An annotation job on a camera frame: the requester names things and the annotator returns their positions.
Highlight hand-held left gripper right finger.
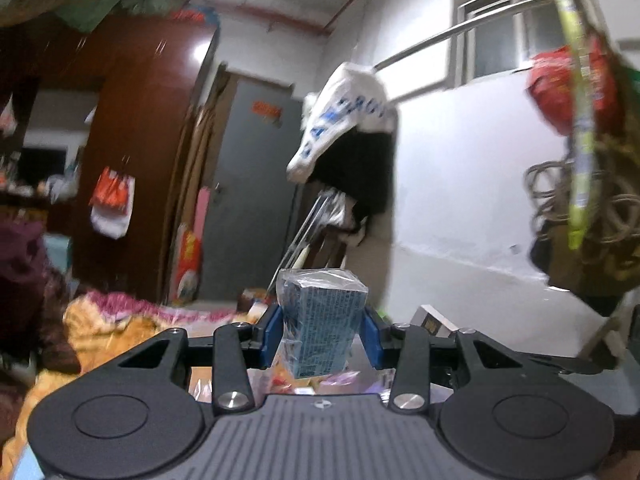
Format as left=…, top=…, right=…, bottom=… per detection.
left=360, top=307, right=531, bottom=413

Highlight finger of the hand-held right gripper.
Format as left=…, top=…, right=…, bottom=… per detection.
left=529, top=352, right=619, bottom=377

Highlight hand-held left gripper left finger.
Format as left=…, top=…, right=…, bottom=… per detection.
left=116, top=305, right=283, bottom=416

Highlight blue box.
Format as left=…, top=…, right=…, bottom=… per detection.
left=276, top=267, right=370, bottom=380

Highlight small white box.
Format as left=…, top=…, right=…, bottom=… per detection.
left=410, top=304, right=459, bottom=337

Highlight brown hanging bag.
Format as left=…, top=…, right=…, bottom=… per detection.
left=529, top=230, right=640, bottom=313

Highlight metal poles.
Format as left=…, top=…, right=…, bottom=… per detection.
left=270, top=191, right=337, bottom=287

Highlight red printed bag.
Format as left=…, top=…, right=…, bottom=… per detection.
left=171, top=229, right=204, bottom=304

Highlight grey door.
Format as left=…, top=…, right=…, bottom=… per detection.
left=200, top=72, right=322, bottom=307

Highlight orange floral blanket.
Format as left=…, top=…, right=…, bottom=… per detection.
left=15, top=291, right=253, bottom=461

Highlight black garment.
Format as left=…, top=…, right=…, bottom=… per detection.
left=307, top=127, right=397, bottom=247

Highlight cardboard sheets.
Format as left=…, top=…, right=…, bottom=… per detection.
left=165, top=69, right=237, bottom=307

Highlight white and orange hanging bag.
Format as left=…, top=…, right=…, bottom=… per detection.
left=89, top=166, right=137, bottom=240

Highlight yellow-green strip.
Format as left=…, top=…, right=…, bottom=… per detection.
left=549, top=0, right=599, bottom=251

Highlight white garment with blue letters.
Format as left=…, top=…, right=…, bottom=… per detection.
left=286, top=61, right=399, bottom=185

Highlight dark maroon cloth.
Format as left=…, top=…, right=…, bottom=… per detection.
left=0, top=219, right=82, bottom=377

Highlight brown wooden wardrobe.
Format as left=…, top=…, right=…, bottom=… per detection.
left=0, top=14, right=221, bottom=307

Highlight red plastic bag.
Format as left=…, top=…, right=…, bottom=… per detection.
left=525, top=42, right=622, bottom=137

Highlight window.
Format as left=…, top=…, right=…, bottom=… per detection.
left=451, top=0, right=603, bottom=87

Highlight small hanging plastic bag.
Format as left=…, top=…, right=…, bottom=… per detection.
left=0, top=94, right=17, bottom=137

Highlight green cloth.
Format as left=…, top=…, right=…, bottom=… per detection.
left=54, top=0, right=123, bottom=34

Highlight rope coil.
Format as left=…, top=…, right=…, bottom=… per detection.
left=523, top=157, right=640, bottom=242

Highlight metal rail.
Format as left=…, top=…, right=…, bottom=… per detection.
left=372, top=0, right=637, bottom=72

